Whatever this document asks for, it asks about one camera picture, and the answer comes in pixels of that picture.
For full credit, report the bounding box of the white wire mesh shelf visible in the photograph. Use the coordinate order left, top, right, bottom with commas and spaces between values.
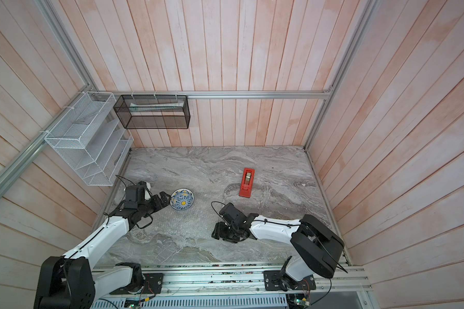
45, 92, 134, 187

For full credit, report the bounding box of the red tape dispenser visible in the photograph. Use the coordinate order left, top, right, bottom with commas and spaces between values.
238, 168, 255, 198

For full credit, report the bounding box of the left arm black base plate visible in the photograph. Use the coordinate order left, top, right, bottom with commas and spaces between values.
110, 273, 164, 295

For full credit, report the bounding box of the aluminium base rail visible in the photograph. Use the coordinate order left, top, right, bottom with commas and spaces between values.
88, 263, 372, 298

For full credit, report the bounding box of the black mesh wall basket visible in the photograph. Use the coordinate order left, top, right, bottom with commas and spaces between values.
113, 94, 191, 130

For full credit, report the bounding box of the blue yellow patterned bowl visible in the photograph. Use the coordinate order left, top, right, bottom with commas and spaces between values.
170, 189, 195, 211

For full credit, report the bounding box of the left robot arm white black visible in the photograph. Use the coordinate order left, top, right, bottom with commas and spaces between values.
34, 181, 171, 308

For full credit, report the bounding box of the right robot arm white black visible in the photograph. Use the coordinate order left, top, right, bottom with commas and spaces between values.
212, 203, 347, 292

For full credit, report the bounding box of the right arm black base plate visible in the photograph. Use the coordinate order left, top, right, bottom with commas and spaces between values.
263, 270, 317, 292

